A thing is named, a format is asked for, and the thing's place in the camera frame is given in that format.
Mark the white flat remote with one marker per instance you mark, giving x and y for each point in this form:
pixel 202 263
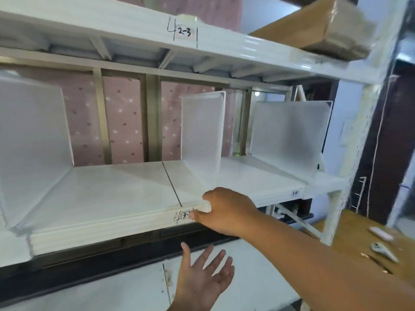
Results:
pixel 381 233

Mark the narrow white shelf divider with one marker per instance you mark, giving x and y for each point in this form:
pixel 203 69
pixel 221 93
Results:
pixel 202 135

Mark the person's right thumb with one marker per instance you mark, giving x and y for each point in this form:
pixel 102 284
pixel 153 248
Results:
pixel 199 216

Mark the person's left middle finger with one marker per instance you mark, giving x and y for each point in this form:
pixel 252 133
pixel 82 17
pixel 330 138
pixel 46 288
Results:
pixel 216 261

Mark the white handheld scanner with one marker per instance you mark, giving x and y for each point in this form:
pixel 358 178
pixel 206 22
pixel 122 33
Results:
pixel 384 251

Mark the pink dotted cloth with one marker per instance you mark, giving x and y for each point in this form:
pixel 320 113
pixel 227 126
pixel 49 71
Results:
pixel 124 119

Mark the white perforated rack post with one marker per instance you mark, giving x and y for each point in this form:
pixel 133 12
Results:
pixel 360 132

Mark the person's right forearm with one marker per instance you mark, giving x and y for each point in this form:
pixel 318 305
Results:
pixel 317 265

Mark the person's left forearm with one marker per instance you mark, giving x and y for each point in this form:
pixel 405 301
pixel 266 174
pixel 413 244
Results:
pixel 186 307

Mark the white shelf board under box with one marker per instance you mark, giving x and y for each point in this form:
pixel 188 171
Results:
pixel 129 22

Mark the large white shelf divider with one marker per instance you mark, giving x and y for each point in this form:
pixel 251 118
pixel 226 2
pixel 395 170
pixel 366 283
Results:
pixel 32 142

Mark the person's left thumb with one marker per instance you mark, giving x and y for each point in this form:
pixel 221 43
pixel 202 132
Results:
pixel 185 255

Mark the white shelf board with dividers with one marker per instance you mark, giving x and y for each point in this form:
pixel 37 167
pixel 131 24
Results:
pixel 107 194

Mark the brown cardboard box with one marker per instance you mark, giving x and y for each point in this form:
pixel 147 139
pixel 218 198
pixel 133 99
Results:
pixel 321 25

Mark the wooden table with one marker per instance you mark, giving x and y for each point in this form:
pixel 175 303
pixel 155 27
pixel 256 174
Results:
pixel 356 236

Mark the white handwritten label sticker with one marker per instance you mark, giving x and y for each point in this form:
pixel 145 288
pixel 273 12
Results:
pixel 184 32
pixel 186 215

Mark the wide white shelf divider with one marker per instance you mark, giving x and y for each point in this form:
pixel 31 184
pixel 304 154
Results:
pixel 288 135

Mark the person's left hand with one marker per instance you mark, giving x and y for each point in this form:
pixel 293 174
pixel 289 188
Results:
pixel 201 281

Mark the black shelf rail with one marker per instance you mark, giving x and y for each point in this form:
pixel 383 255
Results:
pixel 97 259

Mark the beige metal frame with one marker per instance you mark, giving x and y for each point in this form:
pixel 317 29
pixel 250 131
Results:
pixel 152 116

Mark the white diagonal shelf bracket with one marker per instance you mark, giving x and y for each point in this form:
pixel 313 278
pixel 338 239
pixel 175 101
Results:
pixel 298 221

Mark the person's left little finger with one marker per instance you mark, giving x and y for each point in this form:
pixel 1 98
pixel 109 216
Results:
pixel 229 278

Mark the person's right hand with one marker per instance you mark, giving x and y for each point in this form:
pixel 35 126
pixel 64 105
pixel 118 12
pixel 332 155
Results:
pixel 231 213

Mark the white shelf board with stain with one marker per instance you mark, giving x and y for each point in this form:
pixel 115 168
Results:
pixel 129 288

